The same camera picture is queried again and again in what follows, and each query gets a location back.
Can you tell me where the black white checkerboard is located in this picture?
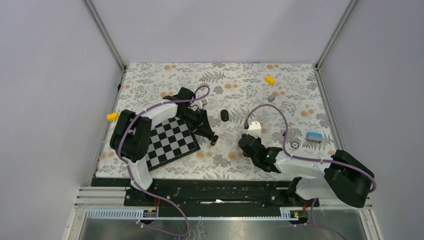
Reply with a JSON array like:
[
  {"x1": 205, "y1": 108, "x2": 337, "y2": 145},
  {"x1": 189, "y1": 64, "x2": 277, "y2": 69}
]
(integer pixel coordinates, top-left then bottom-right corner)
[{"x1": 145, "y1": 117, "x2": 201, "y2": 171}]

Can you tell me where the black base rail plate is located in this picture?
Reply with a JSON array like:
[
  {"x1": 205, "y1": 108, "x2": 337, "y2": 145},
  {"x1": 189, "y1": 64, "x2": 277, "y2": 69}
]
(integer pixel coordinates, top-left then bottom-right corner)
[{"x1": 124, "y1": 179, "x2": 320, "y2": 218}]

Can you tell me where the blue white eraser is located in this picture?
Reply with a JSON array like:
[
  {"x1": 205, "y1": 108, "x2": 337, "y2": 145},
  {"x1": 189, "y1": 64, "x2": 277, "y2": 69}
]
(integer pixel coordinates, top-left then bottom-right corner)
[{"x1": 305, "y1": 131, "x2": 324, "y2": 142}]

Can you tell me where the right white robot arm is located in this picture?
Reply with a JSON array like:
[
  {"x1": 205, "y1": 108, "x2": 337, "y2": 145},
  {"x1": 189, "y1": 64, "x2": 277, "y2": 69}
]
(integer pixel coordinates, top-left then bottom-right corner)
[{"x1": 238, "y1": 134, "x2": 376, "y2": 208}]

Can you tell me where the black earbud charging case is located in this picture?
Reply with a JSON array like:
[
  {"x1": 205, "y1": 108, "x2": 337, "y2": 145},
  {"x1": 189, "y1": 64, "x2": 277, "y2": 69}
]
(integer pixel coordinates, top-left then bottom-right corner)
[{"x1": 210, "y1": 135, "x2": 219, "y2": 146}]

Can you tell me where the small grey block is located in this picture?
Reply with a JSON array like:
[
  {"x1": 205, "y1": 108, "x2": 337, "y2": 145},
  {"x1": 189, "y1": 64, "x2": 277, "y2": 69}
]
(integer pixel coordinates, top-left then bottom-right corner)
[{"x1": 267, "y1": 95, "x2": 277, "y2": 103}]

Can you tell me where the floral patterned table mat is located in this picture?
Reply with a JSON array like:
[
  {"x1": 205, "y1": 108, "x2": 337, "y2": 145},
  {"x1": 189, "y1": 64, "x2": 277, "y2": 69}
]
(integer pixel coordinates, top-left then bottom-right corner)
[{"x1": 115, "y1": 63, "x2": 336, "y2": 181}]

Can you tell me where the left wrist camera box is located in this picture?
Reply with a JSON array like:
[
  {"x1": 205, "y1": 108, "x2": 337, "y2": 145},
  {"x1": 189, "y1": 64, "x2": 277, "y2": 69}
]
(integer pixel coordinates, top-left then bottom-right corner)
[{"x1": 190, "y1": 98, "x2": 208, "y2": 110}]

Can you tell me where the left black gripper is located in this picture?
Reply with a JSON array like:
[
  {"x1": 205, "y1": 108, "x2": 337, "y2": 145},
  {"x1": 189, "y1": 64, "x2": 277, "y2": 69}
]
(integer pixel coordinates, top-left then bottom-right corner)
[{"x1": 177, "y1": 107, "x2": 214, "y2": 138}]

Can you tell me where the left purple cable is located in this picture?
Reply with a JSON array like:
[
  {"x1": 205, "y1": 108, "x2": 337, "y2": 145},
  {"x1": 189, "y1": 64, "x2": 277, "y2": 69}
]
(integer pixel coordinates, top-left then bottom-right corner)
[{"x1": 116, "y1": 85, "x2": 211, "y2": 237}]

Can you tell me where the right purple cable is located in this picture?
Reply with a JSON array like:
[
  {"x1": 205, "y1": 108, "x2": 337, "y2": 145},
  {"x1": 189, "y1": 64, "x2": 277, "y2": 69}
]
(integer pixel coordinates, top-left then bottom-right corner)
[{"x1": 244, "y1": 103, "x2": 378, "y2": 240}]

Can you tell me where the yellow block far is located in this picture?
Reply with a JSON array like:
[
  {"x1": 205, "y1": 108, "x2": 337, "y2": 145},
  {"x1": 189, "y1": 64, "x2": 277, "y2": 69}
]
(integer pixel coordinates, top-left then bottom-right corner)
[{"x1": 265, "y1": 75, "x2": 275, "y2": 86}]

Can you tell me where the yellow block left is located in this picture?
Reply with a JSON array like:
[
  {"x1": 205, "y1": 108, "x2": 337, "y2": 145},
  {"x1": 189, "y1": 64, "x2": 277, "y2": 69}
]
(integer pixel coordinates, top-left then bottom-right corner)
[{"x1": 106, "y1": 112, "x2": 119, "y2": 122}]

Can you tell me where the purple cable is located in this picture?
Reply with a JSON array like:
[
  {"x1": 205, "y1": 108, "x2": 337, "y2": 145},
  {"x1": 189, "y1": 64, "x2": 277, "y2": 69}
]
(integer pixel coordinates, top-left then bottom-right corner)
[
  {"x1": 244, "y1": 103, "x2": 378, "y2": 240},
  {"x1": 116, "y1": 85, "x2": 211, "y2": 237}
]

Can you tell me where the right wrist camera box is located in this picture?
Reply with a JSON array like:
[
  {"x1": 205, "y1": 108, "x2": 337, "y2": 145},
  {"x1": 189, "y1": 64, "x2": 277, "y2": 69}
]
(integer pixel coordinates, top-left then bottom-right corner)
[{"x1": 245, "y1": 121, "x2": 262, "y2": 138}]

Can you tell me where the yellow block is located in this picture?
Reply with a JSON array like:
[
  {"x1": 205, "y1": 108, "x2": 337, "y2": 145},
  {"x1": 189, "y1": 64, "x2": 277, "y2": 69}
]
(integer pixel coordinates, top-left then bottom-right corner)
[
  {"x1": 265, "y1": 75, "x2": 275, "y2": 86},
  {"x1": 106, "y1": 112, "x2": 119, "y2": 122}
]

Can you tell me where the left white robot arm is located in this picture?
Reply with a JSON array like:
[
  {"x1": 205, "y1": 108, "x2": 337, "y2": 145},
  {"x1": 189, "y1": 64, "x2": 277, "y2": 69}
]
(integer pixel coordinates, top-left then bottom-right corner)
[{"x1": 109, "y1": 87, "x2": 219, "y2": 206}]

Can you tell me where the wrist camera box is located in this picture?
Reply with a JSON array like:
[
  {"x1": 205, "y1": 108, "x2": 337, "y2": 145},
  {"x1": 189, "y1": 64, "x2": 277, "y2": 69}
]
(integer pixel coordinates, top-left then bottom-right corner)
[
  {"x1": 190, "y1": 98, "x2": 208, "y2": 110},
  {"x1": 245, "y1": 121, "x2": 262, "y2": 138}
]

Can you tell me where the round blue white token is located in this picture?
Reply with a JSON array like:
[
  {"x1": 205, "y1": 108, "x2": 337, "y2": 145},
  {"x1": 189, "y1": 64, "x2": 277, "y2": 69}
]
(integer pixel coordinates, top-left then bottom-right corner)
[{"x1": 290, "y1": 141, "x2": 299, "y2": 149}]

